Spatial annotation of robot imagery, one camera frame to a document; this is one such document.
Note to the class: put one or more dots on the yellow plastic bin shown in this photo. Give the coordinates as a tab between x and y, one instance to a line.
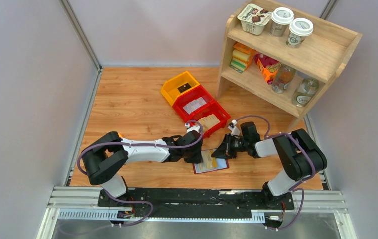
177	86

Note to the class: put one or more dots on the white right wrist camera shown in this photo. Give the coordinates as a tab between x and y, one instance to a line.
232	126

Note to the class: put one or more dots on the Chobani yogurt cup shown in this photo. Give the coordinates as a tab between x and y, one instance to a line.
254	19

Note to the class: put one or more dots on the wooden shelf unit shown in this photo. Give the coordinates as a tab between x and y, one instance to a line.
323	56

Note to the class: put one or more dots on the red leather card holder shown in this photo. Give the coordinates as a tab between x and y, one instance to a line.
222	163

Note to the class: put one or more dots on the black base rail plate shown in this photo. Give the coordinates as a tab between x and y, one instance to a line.
202	203

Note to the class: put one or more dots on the glass bottle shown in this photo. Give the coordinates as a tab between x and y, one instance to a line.
284	76
305	91

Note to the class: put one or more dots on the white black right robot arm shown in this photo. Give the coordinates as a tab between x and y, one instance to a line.
300	156

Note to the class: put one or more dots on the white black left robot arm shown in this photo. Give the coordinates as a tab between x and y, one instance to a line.
102	160

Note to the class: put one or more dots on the white card in bin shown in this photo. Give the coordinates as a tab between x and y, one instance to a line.
194	105

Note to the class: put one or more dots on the paper coffee cup left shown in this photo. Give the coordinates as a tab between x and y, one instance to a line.
281	18

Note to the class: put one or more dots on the red plastic bin middle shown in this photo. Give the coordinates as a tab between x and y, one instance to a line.
196	92

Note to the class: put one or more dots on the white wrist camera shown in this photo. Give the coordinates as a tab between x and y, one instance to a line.
232	126
195	127

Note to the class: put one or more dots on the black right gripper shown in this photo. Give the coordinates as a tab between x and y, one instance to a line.
224	151

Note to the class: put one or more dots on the glass bottle right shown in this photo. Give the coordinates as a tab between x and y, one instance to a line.
305	91

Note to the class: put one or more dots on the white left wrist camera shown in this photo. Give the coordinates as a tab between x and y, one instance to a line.
195	127

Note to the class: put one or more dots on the orange snack bag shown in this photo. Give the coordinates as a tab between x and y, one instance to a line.
267	66

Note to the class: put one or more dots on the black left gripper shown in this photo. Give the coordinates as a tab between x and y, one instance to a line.
198	158

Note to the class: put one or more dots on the red plastic bin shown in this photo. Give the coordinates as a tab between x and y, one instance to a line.
213	108
196	92

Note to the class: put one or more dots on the gold card in bin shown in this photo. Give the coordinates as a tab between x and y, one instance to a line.
214	119

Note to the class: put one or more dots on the paper coffee cup right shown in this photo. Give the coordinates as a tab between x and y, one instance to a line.
299	30

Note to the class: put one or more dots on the black card in bin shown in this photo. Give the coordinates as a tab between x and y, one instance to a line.
184	87

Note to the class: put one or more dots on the stack of sponges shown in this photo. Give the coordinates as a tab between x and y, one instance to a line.
242	57

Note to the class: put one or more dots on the glass bottle left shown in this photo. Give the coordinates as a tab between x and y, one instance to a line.
284	76

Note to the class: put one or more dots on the red plastic bin front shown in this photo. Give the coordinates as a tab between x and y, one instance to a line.
213	108

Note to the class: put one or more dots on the paper coffee cup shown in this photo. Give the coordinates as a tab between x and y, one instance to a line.
299	30
281	18

